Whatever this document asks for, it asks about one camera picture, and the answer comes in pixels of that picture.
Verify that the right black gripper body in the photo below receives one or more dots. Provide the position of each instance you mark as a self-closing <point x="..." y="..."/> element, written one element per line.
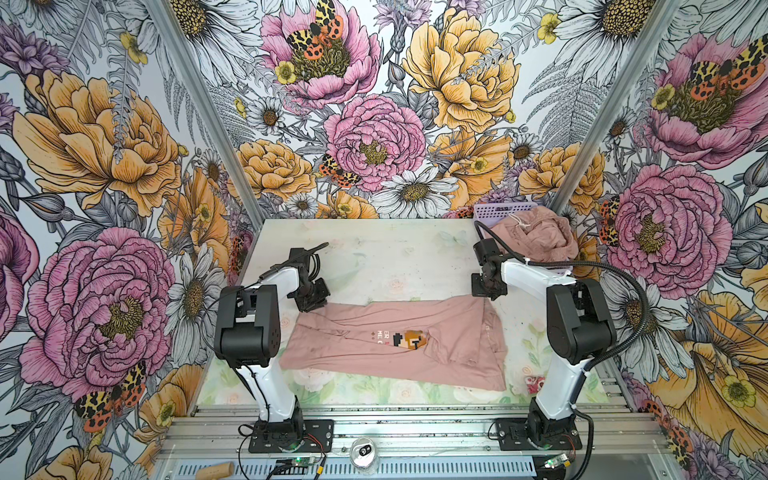
<point x="484" y="287"/>

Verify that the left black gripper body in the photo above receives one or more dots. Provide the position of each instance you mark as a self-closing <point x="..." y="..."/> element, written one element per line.
<point x="311" y="295"/>

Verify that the pink printed t-shirt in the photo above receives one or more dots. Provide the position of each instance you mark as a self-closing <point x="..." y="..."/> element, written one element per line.
<point x="458" y="341"/>

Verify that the lavender plastic laundry basket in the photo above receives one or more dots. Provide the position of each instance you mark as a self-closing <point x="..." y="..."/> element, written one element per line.
<point x="501" y="211"/>

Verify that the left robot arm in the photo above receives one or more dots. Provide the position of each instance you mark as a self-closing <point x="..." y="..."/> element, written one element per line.
<point x="248" y="338"/>

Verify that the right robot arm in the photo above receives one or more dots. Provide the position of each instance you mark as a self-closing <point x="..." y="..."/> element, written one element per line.
<point x="578" y="329"/>

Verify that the pink garment in basket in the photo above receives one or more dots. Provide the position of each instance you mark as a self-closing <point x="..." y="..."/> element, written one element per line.
<point x="538" y="234"/>

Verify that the small pink red toy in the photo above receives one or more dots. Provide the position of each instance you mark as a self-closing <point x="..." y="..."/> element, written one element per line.
<point x="534" y="384"/>

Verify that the silver drink can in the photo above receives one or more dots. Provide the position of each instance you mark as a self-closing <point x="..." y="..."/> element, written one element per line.
<point x="364" y="456"/>

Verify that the wooden block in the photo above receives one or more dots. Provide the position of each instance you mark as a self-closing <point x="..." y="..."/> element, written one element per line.
<point x="216" y="472"/>

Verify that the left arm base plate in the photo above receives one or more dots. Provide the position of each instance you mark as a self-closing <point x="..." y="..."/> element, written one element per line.
<point x="312" y="435"/>

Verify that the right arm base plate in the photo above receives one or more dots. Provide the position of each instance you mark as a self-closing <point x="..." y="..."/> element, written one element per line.
<point x="524" y="434"/>

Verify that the aluminium frame rail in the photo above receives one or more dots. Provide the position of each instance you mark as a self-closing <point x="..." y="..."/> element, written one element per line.
<point x="213" y="432"/>

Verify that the white perforated cable duct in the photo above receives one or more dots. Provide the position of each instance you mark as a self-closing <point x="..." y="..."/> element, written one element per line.
<point x="399" y="468"/>

